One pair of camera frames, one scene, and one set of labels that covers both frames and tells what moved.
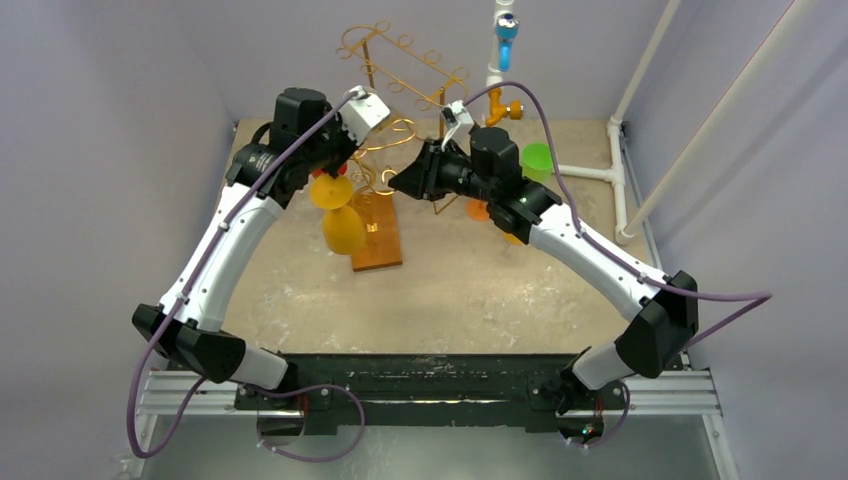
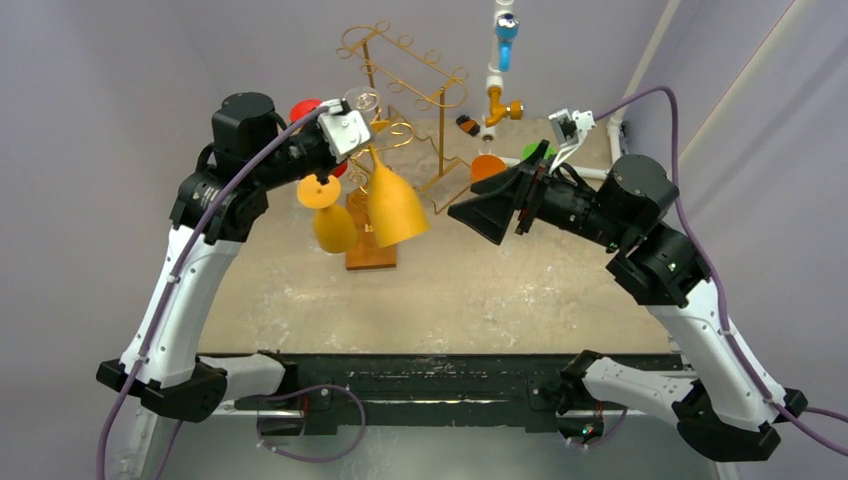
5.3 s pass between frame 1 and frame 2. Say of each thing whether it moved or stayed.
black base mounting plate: stayed
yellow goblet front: moved
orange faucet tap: stayed
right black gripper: moved
